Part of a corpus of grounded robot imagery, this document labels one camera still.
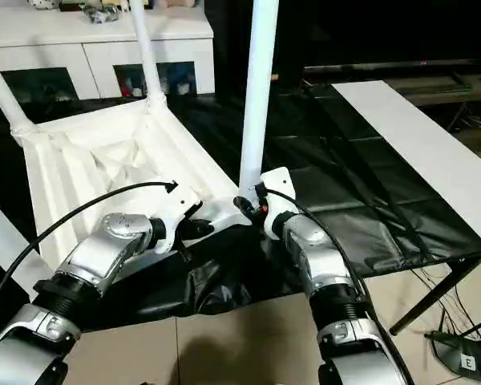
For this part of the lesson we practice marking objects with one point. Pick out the white plastic table leg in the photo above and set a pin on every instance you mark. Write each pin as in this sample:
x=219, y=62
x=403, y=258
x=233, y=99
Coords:
x=146, y=52
x=4, y=240
x=4, y=96
x=258, y=100

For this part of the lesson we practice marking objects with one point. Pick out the white plastic table top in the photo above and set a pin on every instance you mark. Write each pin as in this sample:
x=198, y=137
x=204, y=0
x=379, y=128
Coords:
x=84, y=168

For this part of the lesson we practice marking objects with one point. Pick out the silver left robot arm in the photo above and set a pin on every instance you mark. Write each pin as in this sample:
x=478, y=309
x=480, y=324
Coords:
x=116, y=232

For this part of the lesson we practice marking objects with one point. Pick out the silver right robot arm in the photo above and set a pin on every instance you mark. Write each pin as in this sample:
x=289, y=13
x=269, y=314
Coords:
x=316, y=248

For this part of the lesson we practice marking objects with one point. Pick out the black mat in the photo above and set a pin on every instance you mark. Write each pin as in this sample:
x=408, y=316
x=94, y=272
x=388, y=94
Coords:
x=344, y=180

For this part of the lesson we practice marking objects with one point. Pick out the white side table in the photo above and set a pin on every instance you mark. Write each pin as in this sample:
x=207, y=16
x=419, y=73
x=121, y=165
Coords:
x=405, y=132

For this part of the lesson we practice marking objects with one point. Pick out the black tripod leg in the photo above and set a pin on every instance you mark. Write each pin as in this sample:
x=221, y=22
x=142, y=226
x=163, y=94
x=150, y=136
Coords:
x=437, y=288

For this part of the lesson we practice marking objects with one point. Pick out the beige plush teddy bear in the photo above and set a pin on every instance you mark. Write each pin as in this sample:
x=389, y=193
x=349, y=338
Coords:
x=176, y=3

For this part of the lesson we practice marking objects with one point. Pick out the white cabinet with glass doors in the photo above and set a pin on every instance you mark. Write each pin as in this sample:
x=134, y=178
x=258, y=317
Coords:
x=44, y=52

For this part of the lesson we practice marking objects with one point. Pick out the black framed plaque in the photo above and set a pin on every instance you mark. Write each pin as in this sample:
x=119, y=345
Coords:
x=74, y=5

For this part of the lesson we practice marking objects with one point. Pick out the white spotted plush toy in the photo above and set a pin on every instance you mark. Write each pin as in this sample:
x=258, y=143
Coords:
x=44, y=4

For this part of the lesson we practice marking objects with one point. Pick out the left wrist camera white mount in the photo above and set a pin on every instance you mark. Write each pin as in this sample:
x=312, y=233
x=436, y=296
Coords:
x=180, y=204

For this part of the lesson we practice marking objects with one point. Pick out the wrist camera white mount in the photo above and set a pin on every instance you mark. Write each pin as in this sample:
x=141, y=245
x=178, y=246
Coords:
x=278, y=180
x=180, y=204

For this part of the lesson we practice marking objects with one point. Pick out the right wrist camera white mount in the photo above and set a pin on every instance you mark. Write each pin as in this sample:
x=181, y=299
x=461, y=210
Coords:
x=278, y=180

